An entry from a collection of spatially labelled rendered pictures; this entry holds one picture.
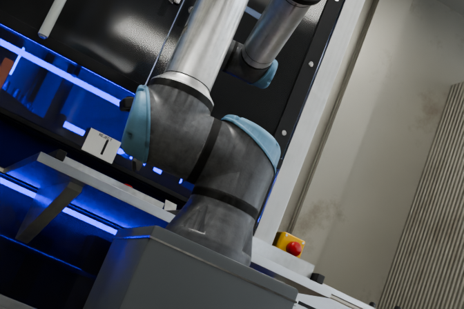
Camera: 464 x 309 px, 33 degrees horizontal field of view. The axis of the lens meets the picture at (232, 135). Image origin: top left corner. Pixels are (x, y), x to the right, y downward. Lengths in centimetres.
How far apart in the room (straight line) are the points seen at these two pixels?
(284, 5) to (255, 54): 19
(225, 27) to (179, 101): 17
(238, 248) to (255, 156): 15
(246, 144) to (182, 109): 12
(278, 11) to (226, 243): 54
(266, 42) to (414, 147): 549
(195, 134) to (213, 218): 14
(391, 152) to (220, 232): 577
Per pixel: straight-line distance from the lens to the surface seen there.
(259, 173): 126
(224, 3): 135
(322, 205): 643
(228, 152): 125
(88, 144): 196
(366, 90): 676
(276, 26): 159
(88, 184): 154
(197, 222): 124
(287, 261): 172
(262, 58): 169
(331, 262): 659
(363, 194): 676
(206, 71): 130
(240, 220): 124
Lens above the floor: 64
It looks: 16 degrees up
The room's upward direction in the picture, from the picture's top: 22 degrees clockwise
